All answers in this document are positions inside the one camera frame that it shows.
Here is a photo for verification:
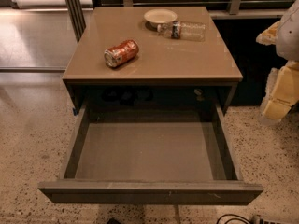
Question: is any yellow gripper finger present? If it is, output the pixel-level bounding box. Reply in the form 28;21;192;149
256;21;280;46
261;61;299;120

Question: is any red coke can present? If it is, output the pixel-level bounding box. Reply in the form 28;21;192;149
104;39;139;68

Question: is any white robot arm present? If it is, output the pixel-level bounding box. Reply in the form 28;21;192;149
256;0;299;125

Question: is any open grey top drawer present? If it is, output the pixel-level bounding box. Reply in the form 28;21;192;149
38;104;263;205

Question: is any clear plastic water bottle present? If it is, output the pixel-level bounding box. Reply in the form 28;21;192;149
157;21;206;42

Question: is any brown cabinet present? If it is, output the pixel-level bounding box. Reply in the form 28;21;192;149
63;7;242;110

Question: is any white bowl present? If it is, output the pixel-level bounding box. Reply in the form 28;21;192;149
144;8;178;28

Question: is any black cable on floor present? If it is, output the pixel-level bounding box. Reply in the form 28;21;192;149
216;214;253;224

